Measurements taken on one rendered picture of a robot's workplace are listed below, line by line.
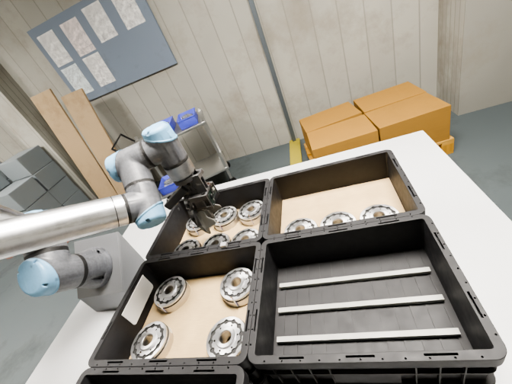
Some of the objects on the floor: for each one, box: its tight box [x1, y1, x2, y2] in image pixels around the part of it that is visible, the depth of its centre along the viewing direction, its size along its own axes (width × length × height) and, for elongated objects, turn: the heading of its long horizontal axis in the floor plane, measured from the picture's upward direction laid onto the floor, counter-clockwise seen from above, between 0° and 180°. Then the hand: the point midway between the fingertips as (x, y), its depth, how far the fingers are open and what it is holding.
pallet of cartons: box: [299, 82, 454, 160], centre depth 234 cm, size 111×80×40 cm
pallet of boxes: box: [0, 145, 91, 259], centre depth 333 cm, size 104×70×104 cm
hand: (209, 224), depth 87 cm, fingers open, 5 cm apart
